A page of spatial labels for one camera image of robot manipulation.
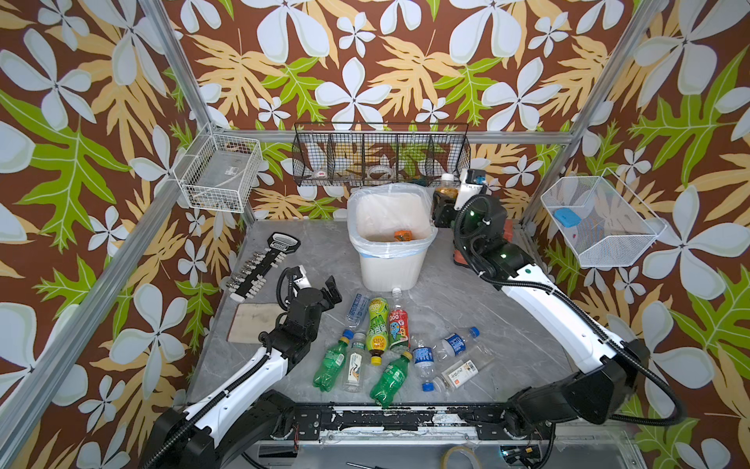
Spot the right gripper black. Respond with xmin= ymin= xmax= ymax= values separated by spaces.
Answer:
xmin=434 ymin=190 xmax=486 ymax=265

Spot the brown tea bottle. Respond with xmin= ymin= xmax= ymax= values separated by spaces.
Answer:
xmin=432 ymin=173 xmax=458 ymax=228

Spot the blue label water bottle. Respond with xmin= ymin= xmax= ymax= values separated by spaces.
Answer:
xmin=346 ymin=293 xmax=370 ymax=330
xmin=411 ymin=334 xmax=436 ymax=381

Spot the orange juice bottle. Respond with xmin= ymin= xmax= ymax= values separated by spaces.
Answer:
xmin=394 ymin=230 xmax=414 ymax=242

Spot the red label soda bottle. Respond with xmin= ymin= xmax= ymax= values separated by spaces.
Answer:
xmin=389 ymin=288 xmax=410 ymax=354

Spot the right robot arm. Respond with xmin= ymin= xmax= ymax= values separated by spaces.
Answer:
xmin=433 ymin=169 xmax=686 ymax=438

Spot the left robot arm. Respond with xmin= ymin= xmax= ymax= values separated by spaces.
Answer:
xmin=139 ymin=266 xmax=342 ymax=468

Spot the white plastic trash bin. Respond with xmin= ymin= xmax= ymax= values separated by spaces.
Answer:
xmin=350 ymin=186 xmax=438 ymax=292

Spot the clear bin liner bag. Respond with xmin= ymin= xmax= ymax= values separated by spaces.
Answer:
xmin=347 ymin=183 xmax=438 ymax=259

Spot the red plastic tool case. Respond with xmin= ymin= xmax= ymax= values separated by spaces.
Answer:
xmin=451 ymin=217 xmax=514 ymax=269

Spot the green soda bottle left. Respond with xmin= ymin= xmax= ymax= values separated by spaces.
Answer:
xmin=312 ymin=329 xmax=355 ymax=392

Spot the green soda bottle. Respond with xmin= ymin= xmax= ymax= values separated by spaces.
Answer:
xmin=369 ymin=352 xmax=413 ymax=408
xmin=312 ymin=329 xmax=355 ymax=392

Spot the white label drink bottle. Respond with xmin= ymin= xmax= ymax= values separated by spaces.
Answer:
xmin=343 ymin=332 xmax=366 ymax=393

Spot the black screwdriver bit holder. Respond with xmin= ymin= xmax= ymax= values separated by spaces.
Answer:
xmin=226 ymin=232 xmax=301 ymax=303

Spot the tall green yellow bottle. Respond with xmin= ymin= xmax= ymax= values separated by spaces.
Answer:
xmin=365 ymin=297 xmax=389 ymax=367

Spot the blue object in basket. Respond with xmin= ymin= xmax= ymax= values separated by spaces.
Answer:
xmin=553 ymin=207 xmax=582 ymax=228

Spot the green soda bottle middle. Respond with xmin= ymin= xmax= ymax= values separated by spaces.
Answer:
xmin=369 ymin=352 xmax=413 ymax=408

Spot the clear tape roll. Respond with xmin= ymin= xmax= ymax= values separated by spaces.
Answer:
xmin=367 ymin=165 xmax=394 ymax=181

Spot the blue cap water bottle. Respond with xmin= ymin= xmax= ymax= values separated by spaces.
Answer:
xmin=434 ymin=326 xmax=480 ymax=362

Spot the blue label water bottle upright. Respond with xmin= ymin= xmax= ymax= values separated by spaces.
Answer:
xmin=411 ymin=334 xmax=436 ymax=381

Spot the white mesh basket right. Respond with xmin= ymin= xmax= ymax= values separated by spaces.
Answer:
xmin=541 ymin=170 xmax=667 ymax=270

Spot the clear bottle white label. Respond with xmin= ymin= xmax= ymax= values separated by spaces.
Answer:
xmin=422 ymin=358 xmax=494 ymax=393

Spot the tape roll foreground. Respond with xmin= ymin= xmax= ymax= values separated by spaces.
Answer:
xmin=439 ymin=446 xmax=482 ymax=469

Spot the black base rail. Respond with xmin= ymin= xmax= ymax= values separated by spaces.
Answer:
xmin=292 ymin=403 xmax=554 ymax=442

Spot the black wire wall basket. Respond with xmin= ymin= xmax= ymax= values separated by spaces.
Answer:
xmin=291 ymin=122 xmax=471 ymax=187

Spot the white wire basket left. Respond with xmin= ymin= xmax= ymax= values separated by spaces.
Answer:
xmin=174 ymin=125 xmax=264 ymax=213

